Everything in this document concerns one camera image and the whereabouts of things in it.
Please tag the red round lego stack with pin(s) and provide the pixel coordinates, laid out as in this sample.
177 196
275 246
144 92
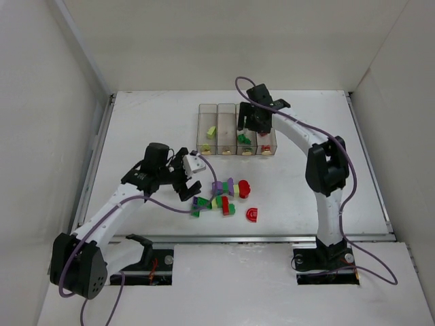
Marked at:
244 189

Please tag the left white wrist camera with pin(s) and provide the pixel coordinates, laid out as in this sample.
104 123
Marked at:
193 164

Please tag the aluminium rail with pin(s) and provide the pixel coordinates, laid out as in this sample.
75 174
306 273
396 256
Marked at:
190 239

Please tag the red arch lego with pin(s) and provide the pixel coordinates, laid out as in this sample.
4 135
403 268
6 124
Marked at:
252 214

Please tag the purple lime lego cluster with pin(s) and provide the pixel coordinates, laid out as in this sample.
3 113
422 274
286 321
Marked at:
228 188

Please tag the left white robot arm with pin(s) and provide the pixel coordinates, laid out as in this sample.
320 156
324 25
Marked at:
82 261

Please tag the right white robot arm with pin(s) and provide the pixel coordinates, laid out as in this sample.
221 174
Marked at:
326 172

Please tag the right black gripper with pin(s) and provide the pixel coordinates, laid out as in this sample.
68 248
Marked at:
255 113

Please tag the green square lego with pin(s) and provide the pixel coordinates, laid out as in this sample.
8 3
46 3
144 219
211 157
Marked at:
244 140

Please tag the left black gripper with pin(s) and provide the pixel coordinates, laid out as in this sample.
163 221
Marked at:
181 174

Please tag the red green lego stack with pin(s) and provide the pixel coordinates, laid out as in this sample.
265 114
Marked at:
223 203

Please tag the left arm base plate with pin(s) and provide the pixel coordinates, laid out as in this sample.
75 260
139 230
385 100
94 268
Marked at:
155 270

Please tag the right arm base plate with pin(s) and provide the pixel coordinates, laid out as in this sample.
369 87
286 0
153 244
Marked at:
312 269

